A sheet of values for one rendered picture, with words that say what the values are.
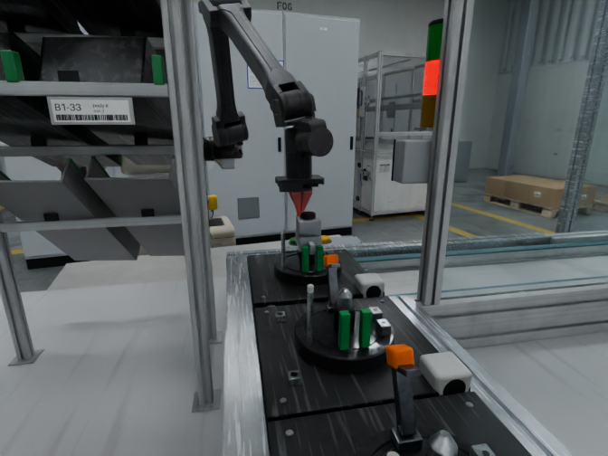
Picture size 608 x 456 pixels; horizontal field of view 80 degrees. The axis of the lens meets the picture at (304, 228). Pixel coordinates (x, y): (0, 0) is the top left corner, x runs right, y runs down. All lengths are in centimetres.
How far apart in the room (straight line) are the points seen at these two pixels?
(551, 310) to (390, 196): 429
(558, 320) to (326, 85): 339
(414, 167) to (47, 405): 68
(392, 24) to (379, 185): 554
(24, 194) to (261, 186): 320
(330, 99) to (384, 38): 579
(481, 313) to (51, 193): 75
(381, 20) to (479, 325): 912
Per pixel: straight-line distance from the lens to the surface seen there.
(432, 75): 64
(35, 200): 71
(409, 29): 1002
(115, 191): 66
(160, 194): 64
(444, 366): 49
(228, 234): 169
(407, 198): 520
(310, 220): 71
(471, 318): 75
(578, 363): 84
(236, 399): 47
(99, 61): 56
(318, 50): 396
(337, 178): 404
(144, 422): 63
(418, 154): 63
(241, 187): 374
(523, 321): 83
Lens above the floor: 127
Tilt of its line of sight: 16 degrees down
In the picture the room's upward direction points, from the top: straight up
